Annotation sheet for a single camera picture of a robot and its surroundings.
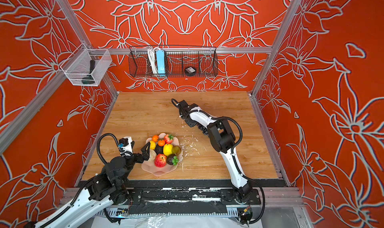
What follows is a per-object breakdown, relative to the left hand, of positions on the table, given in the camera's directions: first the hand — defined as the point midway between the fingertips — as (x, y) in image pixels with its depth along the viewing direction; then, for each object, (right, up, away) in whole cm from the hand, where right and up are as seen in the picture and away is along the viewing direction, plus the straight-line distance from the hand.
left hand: (142, 142), depth 74 cm
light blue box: (+7, +45, +15) cm, 48 cm away
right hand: (+28, +10, +27) cm, 40 cm away
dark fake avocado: (+7, -6, +9) cm, 13 cm away
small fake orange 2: (+8, -2, +9) cm, 13 cm away
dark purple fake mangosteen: (+15, -10, +3) cm, 18 cm away
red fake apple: (+8, -10, +4) cm, 14 cm away
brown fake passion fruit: (+17, -6, +7) cm, 19 cm away
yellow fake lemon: (+12, -5, +7) cm, 15 cm away
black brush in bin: (-31, +33, +5) cm, 45 cm away
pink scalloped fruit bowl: (+3, -15, +6) cm, 16 cm away
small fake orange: (+3, -1, +14) cm, 14 cm away
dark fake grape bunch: (+34, +3, +21) cm, 40 cm away
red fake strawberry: (+12, 0, +11) cm, 16 cm away
